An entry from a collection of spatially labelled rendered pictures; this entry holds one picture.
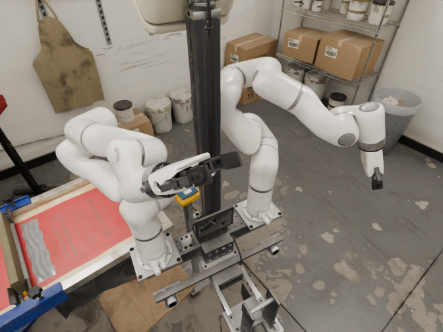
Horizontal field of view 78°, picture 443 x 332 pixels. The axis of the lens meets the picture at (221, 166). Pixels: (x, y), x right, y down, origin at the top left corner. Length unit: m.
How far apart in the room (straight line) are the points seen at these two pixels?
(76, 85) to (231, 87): 2.60
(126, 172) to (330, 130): 0.53
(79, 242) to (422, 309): 2.26
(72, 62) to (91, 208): 1.92
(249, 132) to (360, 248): 1.94
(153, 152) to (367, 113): 0.58
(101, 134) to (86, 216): 0.80
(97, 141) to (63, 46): 2.40
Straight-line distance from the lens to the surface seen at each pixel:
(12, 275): 1.33
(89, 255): 1.37
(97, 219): 1.47
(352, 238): 2.67
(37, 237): 1.53
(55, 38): 3.11
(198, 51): 0.61
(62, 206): 1.61
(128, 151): 0.62
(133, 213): 0.80
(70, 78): 3.23
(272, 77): 0.77
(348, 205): 2.90
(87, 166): 0.94
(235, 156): 0.51
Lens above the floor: 2.04
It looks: 42 degrees down
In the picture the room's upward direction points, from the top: straight up
